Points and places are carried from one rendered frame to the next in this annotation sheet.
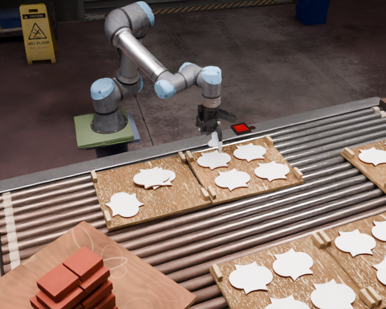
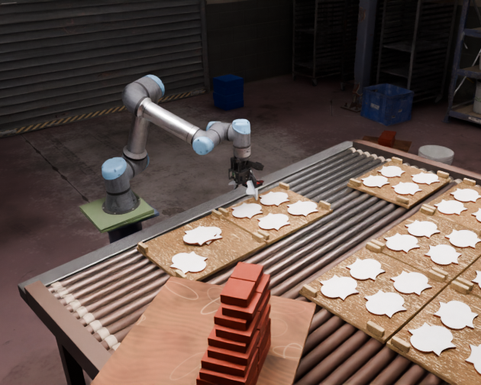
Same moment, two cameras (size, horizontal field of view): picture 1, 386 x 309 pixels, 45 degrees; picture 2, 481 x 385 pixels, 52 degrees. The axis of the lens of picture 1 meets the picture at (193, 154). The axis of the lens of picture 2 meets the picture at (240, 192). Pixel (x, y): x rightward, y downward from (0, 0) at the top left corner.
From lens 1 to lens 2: 0.66 m
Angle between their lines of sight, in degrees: 19
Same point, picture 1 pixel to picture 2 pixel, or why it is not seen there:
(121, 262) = not seen: hidden behind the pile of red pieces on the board
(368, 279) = (427, 264)
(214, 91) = (246, 140)
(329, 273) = (396, 268)
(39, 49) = not seen: outside the picture
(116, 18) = (136, 90)
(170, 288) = (290, 304)
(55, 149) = (18, 268)
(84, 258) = (247, 269)
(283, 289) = (370, 289)
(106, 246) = (209, 289)
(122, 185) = (175, 248)
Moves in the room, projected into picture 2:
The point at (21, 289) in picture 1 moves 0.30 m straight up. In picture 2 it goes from (151, 343) to (139, 255)
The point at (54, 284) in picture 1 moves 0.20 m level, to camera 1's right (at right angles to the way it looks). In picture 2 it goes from (239, 292) to (314, 272)
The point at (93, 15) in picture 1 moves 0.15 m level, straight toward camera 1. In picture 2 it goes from (3, 131) to (5, 134)
